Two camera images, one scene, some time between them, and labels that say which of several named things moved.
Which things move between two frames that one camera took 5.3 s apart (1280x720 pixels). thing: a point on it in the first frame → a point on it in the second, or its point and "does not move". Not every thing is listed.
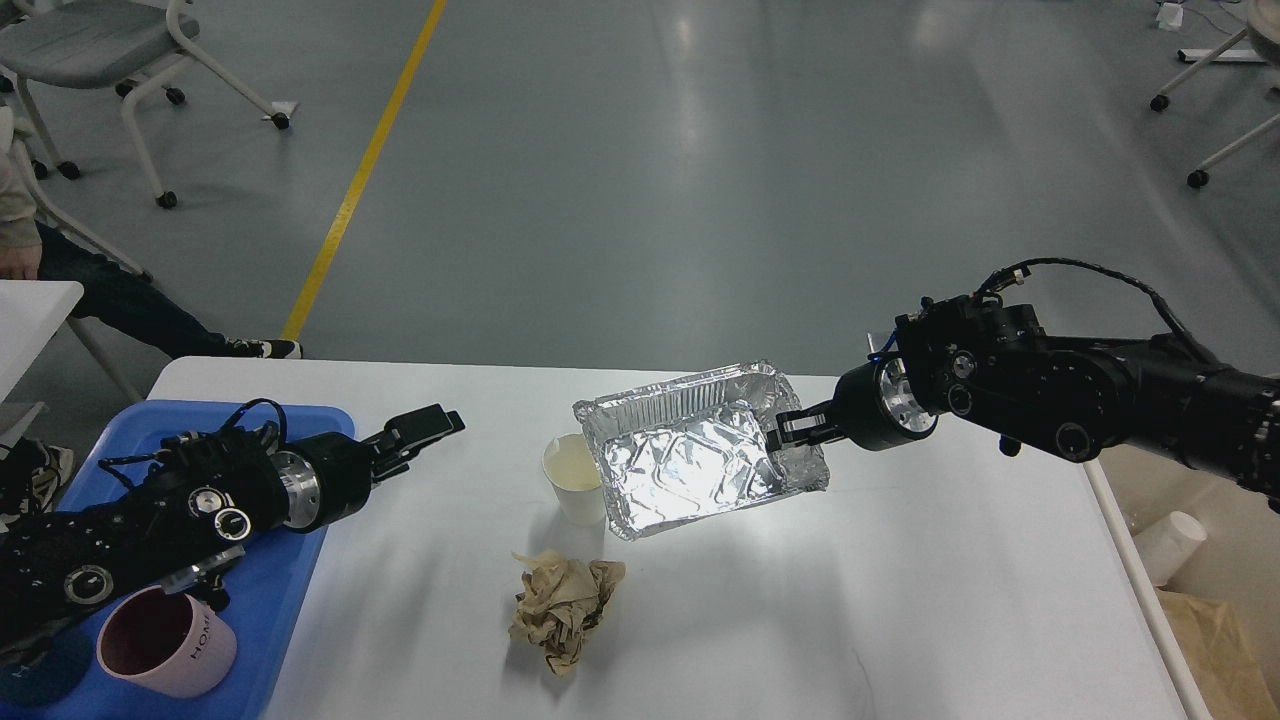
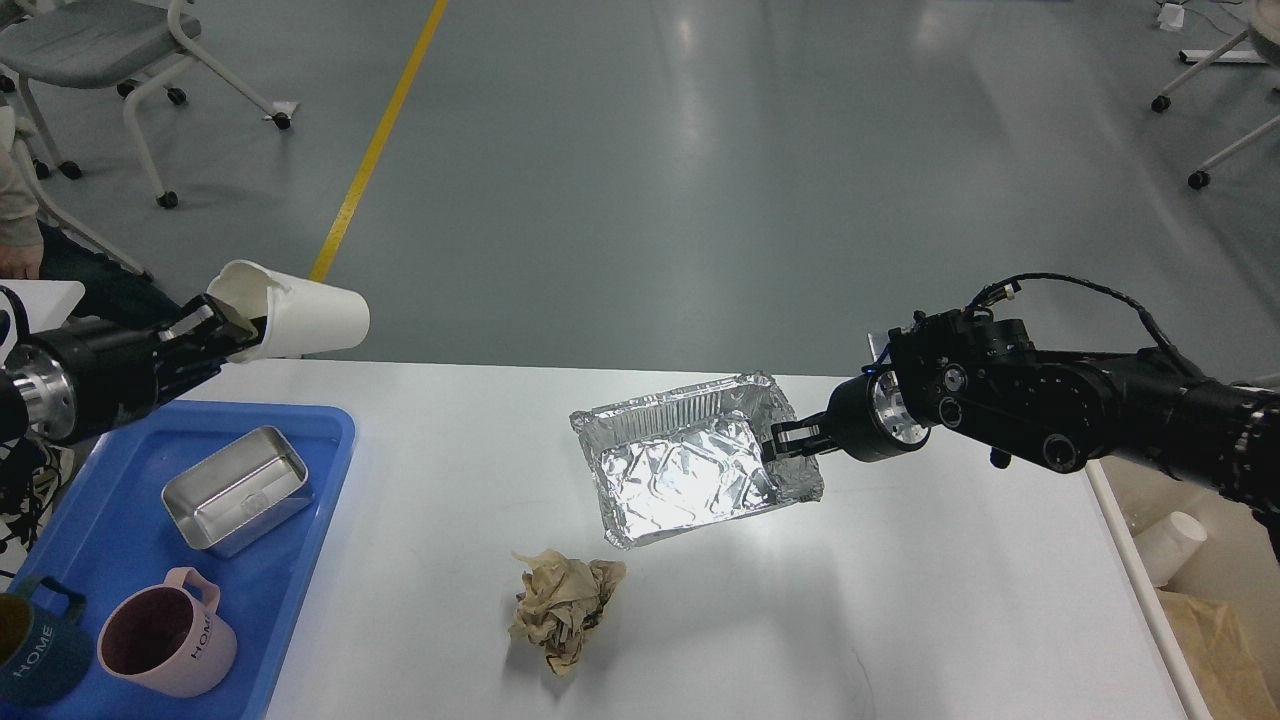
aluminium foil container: (674, 451) does not move
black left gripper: (329, 475) → (85, 377)
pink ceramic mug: (165, 643) does not move
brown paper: (558, 600) does not move
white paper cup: (569, 465) → (301, 319)
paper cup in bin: (1167, 546) does not move
